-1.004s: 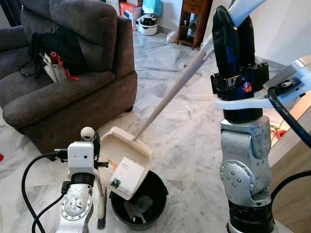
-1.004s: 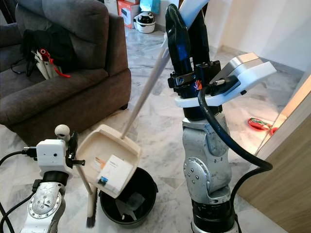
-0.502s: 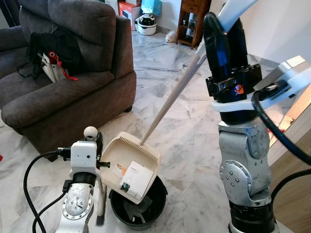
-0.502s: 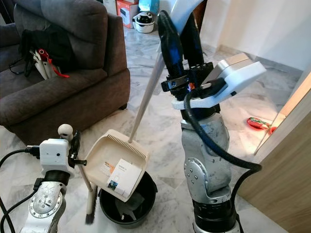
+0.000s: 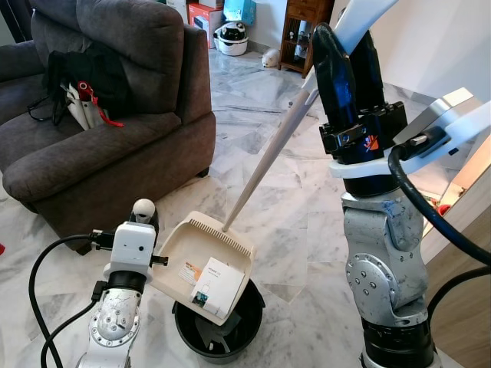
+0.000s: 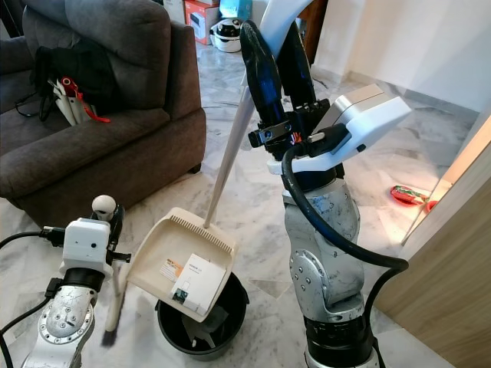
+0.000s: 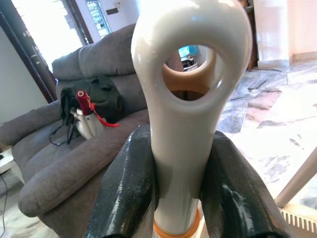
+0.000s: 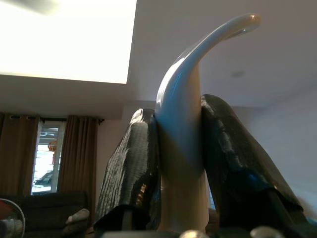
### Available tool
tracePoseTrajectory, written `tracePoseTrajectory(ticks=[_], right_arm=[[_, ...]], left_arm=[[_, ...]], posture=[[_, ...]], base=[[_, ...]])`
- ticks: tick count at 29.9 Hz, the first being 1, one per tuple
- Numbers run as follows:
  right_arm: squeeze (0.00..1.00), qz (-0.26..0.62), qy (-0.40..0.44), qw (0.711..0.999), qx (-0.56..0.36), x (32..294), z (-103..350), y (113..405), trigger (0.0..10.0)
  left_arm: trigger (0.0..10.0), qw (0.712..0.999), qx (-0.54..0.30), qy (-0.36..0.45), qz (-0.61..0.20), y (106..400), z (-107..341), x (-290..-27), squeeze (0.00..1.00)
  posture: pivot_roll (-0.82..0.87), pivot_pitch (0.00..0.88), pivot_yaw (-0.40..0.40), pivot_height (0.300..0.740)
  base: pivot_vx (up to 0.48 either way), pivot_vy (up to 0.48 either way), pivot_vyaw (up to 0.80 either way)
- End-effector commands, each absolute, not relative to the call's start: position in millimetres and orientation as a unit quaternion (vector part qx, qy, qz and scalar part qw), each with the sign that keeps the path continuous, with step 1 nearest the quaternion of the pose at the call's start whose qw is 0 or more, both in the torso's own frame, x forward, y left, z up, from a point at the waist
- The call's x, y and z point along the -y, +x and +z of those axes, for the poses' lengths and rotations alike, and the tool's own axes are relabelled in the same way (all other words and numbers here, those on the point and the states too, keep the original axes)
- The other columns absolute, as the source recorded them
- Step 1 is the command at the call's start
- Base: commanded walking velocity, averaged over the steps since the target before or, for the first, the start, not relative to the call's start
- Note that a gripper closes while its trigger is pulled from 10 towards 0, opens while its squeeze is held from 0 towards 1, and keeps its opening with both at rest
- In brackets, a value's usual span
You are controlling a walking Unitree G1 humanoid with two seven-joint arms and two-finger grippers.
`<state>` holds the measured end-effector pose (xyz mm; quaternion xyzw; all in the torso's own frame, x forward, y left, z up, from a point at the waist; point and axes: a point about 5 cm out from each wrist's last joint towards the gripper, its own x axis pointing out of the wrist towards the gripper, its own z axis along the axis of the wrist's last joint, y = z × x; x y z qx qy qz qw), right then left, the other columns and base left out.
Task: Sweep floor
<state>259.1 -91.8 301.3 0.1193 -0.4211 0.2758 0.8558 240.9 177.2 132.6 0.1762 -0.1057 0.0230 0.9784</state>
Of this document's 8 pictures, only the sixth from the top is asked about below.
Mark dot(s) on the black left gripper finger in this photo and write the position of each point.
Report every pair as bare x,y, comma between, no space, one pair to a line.
118,226

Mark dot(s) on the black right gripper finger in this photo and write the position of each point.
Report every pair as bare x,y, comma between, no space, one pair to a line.
299,69
262,73

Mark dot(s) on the cream plastic dustpan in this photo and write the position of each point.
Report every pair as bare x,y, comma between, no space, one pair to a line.
161,249

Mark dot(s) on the small white carton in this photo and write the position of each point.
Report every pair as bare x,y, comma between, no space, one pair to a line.
199,282

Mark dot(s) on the red item on floor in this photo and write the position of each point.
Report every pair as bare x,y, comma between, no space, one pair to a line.
408,195

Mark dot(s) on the dark wooden shelf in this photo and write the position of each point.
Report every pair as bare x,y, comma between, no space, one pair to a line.
314,34

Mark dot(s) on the white round kitchen appliance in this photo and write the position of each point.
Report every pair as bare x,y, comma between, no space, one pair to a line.
227,35

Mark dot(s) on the blue cardboard box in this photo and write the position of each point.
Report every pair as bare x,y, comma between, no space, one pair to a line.
235,8

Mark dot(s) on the grey fabric sofa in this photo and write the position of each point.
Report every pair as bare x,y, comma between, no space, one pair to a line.
92,157

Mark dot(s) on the red and white box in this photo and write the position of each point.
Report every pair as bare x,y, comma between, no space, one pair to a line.
198,19

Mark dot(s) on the black round bin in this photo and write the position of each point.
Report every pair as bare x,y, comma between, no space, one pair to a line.
222,337

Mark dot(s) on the red wrapped stick with tassel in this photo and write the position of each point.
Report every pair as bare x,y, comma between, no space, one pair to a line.
78,92

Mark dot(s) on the black bag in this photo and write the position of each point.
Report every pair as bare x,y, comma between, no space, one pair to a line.
100,65

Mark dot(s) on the light wooden cabinet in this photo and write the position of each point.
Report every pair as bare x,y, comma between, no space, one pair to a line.
445,291

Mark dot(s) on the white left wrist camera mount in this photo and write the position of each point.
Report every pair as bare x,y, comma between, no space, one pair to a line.
86,245

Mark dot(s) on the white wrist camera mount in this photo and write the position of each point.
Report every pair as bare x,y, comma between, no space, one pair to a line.
86,245
368,111

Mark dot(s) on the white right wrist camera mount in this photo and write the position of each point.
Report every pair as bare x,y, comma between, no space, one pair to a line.
368,111

